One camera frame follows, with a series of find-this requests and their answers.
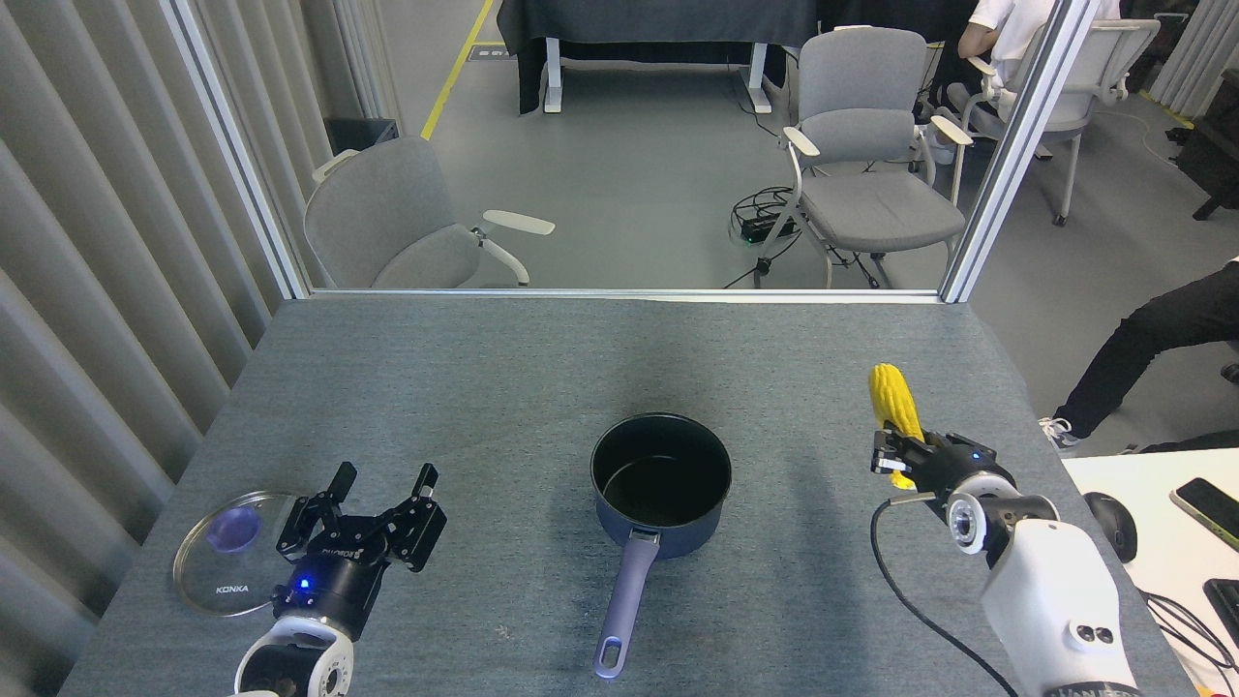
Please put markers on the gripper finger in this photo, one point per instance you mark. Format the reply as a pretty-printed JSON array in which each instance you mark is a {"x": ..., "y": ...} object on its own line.
[
  {"x": 305, "y": 523},
  {"x": 895, "y": 453},
  {"x": 931, "y": 440},
  {"x": 421, "y": 528}
]

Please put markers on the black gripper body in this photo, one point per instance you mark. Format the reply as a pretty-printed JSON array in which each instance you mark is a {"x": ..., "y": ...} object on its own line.
[
  {"x": 339, "y": 576},
  {"x": 953, "y": 463}
]

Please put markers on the yellow corn cob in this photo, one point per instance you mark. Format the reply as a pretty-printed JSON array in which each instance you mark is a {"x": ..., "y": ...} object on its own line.
[{"x": 892, "y": 397}]

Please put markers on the glass pot lid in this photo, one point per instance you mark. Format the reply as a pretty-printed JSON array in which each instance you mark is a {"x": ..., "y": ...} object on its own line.
[{"x": 218, "y": 571}]

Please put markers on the black computer mouse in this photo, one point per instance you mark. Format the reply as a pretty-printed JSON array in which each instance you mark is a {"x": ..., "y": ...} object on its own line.
[{"x": 1113, "y": 528}]

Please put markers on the person in black trousers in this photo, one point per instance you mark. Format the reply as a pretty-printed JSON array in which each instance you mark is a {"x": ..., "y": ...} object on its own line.
[{"x": 1152, "y": 339}]

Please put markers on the white side table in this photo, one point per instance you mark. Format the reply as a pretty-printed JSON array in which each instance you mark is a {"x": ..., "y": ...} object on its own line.
[{"x": 1171, "y": 581}]

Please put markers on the smartphone with green case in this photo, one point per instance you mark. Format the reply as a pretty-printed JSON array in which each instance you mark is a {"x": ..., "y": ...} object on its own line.
[{"x": 1208, "y": 508}]

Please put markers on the black power strip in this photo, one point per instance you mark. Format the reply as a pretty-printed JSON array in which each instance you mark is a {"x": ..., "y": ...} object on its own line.
[{"x": 767, "y": 228}]

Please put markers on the black office chair base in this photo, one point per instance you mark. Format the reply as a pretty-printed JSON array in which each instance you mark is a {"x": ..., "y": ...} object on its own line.
[{"x": 1231, "y": 371}]

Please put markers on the black flat device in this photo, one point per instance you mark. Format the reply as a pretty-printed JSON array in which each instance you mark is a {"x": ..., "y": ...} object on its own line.
[{"x": 1224, "y": 610}]

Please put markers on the grey chair with white armrests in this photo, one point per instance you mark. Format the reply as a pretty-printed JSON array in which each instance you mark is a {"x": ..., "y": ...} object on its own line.
[
  {"x": 861, "y": 136},
  {"x": 377, "y": 213}
]

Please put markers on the black box on floor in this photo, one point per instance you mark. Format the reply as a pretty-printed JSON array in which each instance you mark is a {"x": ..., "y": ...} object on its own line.
[{"x": 360, "y": 134}]

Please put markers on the grey mesh-back office chair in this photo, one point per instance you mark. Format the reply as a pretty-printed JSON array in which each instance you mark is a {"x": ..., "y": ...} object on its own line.
[{"x": 1094, "y": 77}]

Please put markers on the black furniture piece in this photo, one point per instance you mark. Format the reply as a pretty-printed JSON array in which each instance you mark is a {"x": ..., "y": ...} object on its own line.
[{"x": 1210, "y": 145}]

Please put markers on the person seated on chair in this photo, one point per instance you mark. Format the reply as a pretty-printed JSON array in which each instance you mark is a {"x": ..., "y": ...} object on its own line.
[{"x": 1012, "y": 24}]

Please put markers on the black-draped desk, white legs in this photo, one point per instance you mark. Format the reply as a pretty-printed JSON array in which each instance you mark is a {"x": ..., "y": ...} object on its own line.
[{"x": 658, "y": 19}]

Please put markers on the silver frame crossbar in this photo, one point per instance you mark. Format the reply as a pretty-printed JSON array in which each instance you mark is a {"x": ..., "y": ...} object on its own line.
[{"x": 619, "y": 294}]

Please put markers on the silver frame post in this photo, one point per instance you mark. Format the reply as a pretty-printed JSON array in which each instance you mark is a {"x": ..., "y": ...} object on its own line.
[
  {"x": 237, "y": 155},
  {"x": 1016, "y": 145}
]

